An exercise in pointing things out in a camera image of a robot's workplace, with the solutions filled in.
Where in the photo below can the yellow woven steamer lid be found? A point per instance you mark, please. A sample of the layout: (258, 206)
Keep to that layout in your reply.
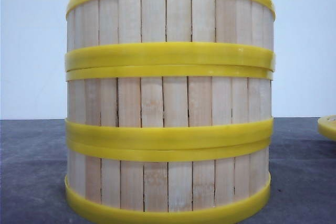
(327, 126)

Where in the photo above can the front bamboo steamer basket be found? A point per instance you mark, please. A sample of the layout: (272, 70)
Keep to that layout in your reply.
(226, 190)

